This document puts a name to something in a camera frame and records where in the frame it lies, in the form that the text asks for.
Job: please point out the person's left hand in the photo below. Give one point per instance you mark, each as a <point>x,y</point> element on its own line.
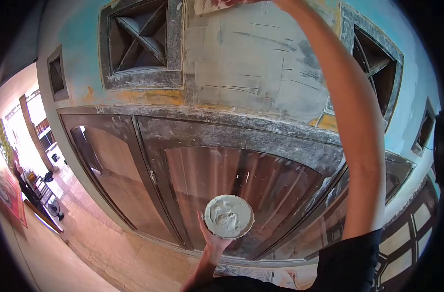
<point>212,241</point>

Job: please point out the person's right hand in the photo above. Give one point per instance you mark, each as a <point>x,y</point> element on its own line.
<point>269,2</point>

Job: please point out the person's left thumb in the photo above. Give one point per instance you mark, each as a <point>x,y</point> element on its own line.
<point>201,221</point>

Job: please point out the round white plate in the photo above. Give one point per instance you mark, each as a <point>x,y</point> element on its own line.
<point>248,228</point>

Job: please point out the stained putty trowel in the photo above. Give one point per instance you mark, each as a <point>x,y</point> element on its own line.
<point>216,5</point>

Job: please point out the wooden glass double door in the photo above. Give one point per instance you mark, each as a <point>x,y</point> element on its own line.
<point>170,171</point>

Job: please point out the black floor fan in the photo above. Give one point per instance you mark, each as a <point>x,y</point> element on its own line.
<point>55,208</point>

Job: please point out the brick pillar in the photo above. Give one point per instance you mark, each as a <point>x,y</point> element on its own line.
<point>34,131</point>

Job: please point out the red banner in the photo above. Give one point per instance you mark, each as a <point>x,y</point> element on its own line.
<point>4,189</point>

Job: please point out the wooden glass side door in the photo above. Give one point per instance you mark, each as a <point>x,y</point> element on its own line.
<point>397,175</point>

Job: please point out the window with white grille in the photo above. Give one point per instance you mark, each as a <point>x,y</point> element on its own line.
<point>408,241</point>

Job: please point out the grey wall putty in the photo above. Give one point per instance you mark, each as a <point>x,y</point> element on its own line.
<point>228,216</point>

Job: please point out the large square wall vent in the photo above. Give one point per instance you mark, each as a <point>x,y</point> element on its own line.
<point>378,69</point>
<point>141,43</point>

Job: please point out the small square wall vent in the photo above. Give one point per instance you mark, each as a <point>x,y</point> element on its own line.
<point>424,129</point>
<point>57,75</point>

